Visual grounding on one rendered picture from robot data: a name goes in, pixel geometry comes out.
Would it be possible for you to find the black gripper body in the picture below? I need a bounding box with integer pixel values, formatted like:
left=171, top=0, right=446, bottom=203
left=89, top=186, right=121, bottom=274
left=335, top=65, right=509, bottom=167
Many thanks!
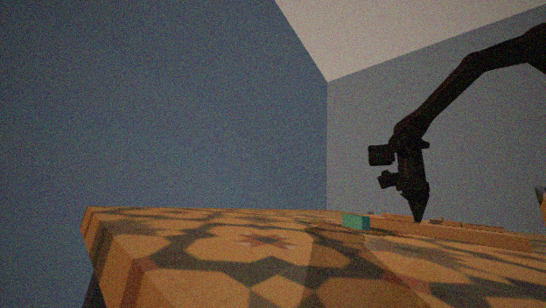
left=396, top=162, right=430, bottom=194

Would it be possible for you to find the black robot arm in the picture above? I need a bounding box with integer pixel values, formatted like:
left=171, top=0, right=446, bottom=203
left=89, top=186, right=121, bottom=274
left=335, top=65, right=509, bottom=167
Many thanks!
left=368, top=23, right=546, bottom=189

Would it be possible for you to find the green rectangular block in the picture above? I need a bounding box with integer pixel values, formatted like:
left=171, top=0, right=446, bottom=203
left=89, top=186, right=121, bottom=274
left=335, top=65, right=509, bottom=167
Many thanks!
left=343, top=214, right=371, bottom=230

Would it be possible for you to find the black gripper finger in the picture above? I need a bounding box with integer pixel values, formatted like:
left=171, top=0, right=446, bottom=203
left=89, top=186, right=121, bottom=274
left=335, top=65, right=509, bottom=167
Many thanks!
left=400, top=193, right=430, bottom=222

